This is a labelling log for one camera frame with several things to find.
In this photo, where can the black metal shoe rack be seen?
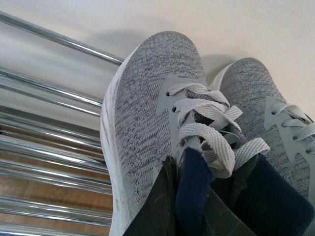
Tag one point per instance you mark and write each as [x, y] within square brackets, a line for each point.
[53, 177]

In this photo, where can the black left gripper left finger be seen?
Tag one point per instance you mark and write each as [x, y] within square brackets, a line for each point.
[157, 215]

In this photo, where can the grey sneaker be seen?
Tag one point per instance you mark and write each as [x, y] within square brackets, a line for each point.
[158, 105]
[287, 130]

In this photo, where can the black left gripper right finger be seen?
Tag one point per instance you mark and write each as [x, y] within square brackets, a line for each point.
[226, 213]

